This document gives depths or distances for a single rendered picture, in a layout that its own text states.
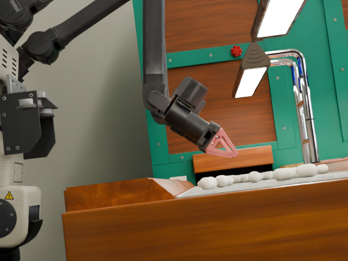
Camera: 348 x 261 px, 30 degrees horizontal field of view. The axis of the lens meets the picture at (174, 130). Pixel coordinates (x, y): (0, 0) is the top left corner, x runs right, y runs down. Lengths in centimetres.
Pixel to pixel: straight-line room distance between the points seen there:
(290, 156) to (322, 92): 28
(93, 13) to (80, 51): 136
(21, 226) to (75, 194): 105
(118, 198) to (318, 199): 21
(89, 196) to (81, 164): 265
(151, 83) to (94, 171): 177
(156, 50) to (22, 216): 55
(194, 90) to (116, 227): 98
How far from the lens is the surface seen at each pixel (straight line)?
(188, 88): 164
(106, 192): 71
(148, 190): 70
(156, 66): 163
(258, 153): 246
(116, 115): 337
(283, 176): 104
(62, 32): 208
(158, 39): 165
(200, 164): 245
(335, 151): 256
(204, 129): 162
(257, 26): 130
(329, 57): 261
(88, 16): 209
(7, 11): 166
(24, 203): 175
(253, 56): 177
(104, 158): 335
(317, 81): 259
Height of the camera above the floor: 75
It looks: 5 degrees up
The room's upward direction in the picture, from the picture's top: 7 degrees counter-clockwise
